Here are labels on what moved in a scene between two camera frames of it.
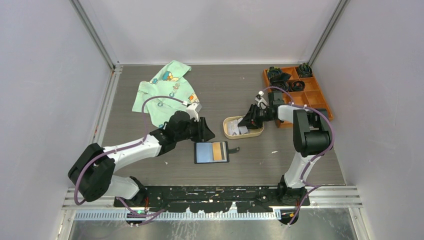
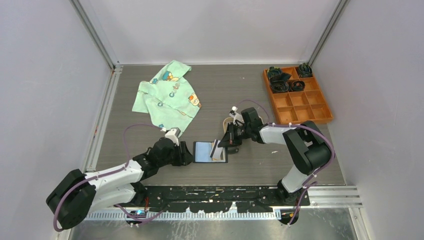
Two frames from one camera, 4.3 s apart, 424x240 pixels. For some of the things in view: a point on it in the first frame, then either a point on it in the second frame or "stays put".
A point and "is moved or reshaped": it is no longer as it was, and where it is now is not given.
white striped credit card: [243, 129] is moved or reshaped
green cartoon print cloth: [173, 82] stays put
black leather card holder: [212, 152] stays put
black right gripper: [251, 117] to [229, 139]
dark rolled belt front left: [281, 84] stays put
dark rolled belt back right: [304, 70] stays put
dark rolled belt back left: [276, 74] stays put
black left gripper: [204, 133] to [184, 156]
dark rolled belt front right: [298, 86] stays put
